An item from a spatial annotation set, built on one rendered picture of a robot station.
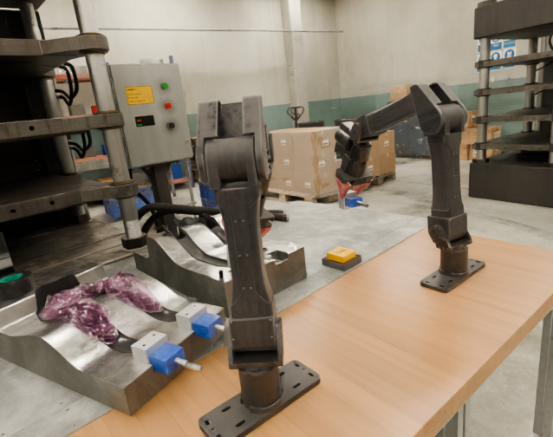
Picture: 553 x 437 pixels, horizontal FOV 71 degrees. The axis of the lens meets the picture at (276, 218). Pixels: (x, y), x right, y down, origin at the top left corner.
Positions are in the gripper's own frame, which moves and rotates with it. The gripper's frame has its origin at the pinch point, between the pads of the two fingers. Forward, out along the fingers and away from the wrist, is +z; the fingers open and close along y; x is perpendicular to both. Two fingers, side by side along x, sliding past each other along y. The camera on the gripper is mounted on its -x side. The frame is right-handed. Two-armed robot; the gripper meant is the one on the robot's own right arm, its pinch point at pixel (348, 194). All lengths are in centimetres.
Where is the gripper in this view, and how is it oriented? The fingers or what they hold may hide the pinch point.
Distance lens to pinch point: 129.9
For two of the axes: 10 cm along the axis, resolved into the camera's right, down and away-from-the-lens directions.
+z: -0.8, 7.3, 6.7
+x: 3.8, 6.5, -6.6
